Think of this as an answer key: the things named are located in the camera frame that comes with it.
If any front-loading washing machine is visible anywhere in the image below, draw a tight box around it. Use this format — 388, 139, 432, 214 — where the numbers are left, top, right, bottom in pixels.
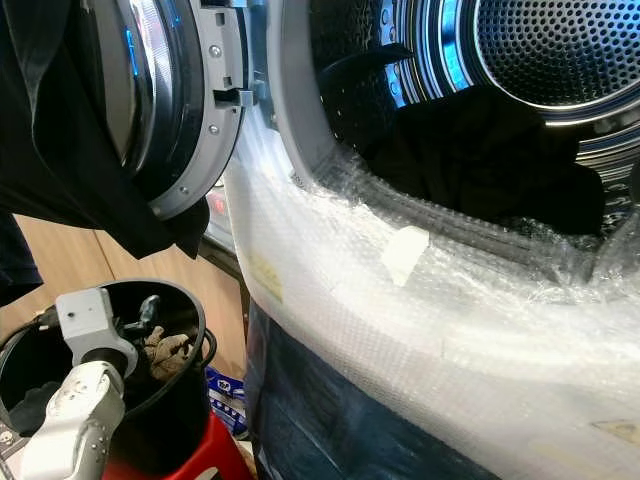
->
222, 0, 640, 480

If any black clothes pile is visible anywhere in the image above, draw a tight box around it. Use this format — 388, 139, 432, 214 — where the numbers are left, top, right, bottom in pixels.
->
360, 88, 611, 239

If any brown crumpled cloth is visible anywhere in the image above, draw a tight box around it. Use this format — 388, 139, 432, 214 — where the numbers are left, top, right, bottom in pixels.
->
140, 325, 196, 381

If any light wooden cabinet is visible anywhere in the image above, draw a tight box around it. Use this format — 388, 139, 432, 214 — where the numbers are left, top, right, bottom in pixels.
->
15, 213, 246, 381

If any black round bucket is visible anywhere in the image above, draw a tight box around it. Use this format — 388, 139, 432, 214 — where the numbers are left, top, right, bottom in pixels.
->
0, 278, 216, 476

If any blue printed packet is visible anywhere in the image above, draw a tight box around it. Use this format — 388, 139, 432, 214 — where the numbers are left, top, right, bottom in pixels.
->
205, 365, 249, 436

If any yellow sticker label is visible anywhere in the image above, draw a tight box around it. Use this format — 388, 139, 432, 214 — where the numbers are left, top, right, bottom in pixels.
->
250, 255, 286, 304

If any black cloth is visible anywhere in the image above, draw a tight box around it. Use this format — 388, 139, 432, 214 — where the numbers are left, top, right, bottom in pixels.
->
8, 380, 61, 436

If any dark navy hanging garment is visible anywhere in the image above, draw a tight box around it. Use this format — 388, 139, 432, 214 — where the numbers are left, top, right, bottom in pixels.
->
0, 210, 43, 306

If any red plastic stool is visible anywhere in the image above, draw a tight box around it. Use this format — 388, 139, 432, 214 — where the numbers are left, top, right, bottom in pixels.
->
100, 410, 256, 480

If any dark patterned floor mat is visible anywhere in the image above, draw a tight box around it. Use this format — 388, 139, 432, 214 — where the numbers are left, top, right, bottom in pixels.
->
0, 427, 23, 456

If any chrome grey washer door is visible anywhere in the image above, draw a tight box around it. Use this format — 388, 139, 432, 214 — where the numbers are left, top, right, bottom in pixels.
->
95, 0, 256, 221

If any black garment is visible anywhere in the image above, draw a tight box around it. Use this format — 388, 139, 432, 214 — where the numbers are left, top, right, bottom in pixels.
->
0, 0, 211, 261

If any clear bubble wrap sheet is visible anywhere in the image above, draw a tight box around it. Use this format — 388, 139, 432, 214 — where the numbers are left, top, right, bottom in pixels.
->
225, 120, 640, 480

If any white tape piece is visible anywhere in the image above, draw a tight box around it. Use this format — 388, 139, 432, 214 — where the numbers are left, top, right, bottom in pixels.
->
380, 225, 431, 288

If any perforated steel washer drum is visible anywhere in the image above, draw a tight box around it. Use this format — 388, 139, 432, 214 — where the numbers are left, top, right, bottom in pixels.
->
310, 0, 640, 126

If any pale sticker label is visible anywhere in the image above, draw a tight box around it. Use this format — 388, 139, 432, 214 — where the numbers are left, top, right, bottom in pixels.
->
592, 418, 640, 446

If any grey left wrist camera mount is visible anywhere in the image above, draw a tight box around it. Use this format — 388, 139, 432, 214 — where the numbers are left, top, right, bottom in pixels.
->
55, 287, 139, 366

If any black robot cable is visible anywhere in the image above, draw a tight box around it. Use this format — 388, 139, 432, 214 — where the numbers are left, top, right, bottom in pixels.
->
0, 308, 61, 363

